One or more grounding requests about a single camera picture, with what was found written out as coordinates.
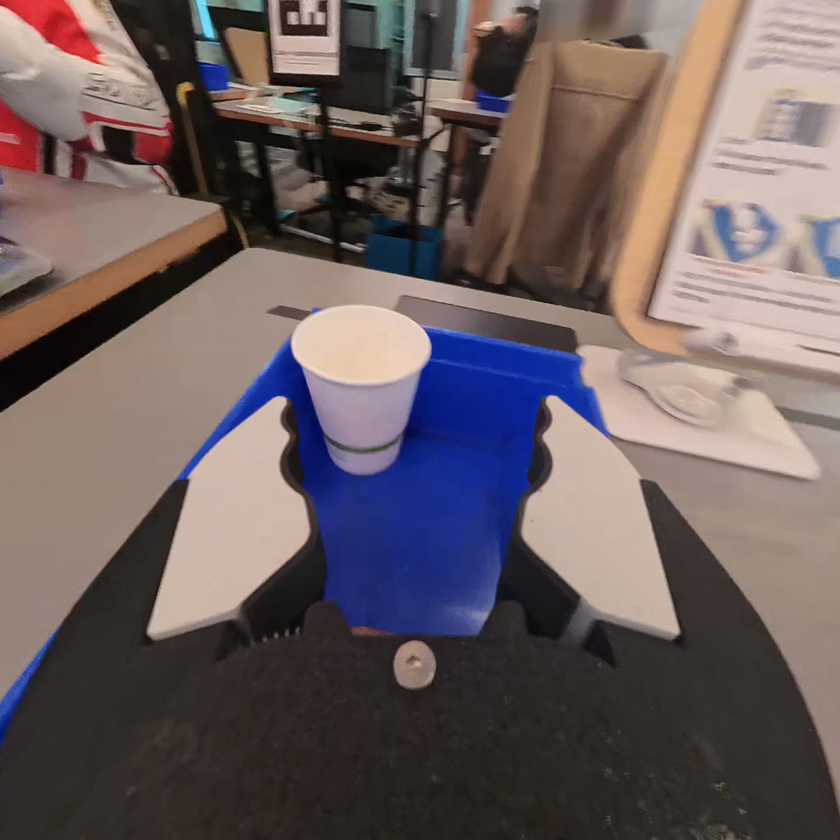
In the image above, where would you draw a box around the wooden display board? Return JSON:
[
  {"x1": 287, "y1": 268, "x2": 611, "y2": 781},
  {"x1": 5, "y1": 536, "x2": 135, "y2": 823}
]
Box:
[{"x1": 609, "y1": 0, "x2": 840, "y2": 358}]

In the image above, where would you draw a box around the blue plastic bin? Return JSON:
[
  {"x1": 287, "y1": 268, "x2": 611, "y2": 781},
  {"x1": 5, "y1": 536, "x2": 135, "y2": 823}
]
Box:
[{"x1": 0, "y1": 308, "x2": 611, "y2": 742}]

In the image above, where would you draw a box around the white document stand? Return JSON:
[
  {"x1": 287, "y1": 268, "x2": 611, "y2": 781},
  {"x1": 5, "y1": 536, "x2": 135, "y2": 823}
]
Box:
[{"x1": 581, "y1": 328, "x2": 823, "y2": 481}]

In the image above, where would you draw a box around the printed instruction sheet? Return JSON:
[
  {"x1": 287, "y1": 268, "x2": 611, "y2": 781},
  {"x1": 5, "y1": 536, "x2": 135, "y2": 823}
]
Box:
[{"x1": 646, "y1": 0, "x2": 840, "y2": 329}]

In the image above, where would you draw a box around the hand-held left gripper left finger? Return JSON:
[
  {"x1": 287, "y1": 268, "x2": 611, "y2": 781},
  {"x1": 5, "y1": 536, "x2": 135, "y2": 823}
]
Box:
[{"x1": 146, "y1": 395, "x2": 328, "y2": 643}]

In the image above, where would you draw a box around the blue floor box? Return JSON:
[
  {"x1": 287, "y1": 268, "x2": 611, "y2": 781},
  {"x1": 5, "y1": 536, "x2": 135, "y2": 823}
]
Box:
[{"x1": 366, "y1": 215, "x2": 444, "y2": 282}]

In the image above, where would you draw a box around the grey tray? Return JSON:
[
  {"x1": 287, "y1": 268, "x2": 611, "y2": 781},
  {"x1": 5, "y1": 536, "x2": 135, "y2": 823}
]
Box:
[{"x1": 0, "y1": 236, "x2": 55, "y2": 298}]

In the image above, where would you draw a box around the white marker poster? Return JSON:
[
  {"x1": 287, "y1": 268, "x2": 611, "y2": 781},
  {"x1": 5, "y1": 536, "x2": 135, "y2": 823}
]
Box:
[{"x1": 268, "y1": 0, "x2": 343, "y2": 77}]

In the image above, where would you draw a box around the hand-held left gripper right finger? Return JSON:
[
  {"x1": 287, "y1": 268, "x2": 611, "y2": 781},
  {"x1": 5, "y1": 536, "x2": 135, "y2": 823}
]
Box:
[{"x1": 499, "y1": 395, "x2": 682, "y2": 647}]

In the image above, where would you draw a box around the green-banded white paper cup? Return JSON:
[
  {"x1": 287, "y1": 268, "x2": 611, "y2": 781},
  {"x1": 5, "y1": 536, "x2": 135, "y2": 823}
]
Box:
[{"x1": 290, "y1": 304, "x2": 433, "y2": 476}]

